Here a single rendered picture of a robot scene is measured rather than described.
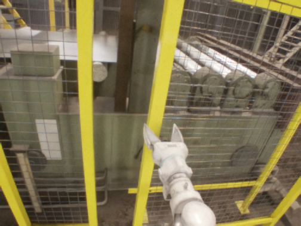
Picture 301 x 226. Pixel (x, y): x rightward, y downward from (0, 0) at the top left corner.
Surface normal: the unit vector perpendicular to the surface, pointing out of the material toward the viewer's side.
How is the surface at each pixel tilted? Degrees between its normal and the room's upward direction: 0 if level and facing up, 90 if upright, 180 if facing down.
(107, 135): 90
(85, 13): 90
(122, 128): 90
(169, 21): 90
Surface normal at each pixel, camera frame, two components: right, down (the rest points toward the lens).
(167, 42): 0.15, 0.51
